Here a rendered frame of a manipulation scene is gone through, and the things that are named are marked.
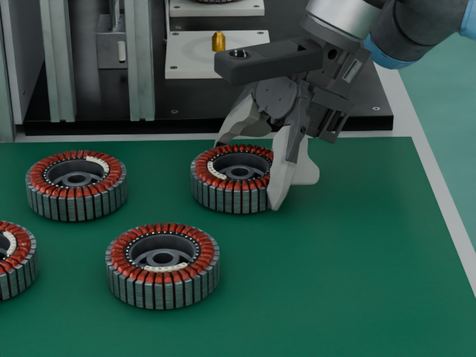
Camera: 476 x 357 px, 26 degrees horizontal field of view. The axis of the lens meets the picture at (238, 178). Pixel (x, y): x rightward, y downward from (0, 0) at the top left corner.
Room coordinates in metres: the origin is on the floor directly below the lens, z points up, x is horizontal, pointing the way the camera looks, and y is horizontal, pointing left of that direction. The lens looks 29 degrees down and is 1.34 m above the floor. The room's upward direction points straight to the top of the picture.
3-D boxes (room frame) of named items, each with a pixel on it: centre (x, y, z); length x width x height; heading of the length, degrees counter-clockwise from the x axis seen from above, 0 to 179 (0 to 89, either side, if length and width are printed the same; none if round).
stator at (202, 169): (1.02, 0.00, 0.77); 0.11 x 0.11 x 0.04
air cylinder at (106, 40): (1.37, 0.17, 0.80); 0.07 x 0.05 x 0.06; 2
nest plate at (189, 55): (1.38, 0.03, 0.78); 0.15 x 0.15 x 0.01; 2
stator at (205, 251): (0.85, 0.07, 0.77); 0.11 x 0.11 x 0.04
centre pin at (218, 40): (1.38, 0.03, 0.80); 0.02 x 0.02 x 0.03
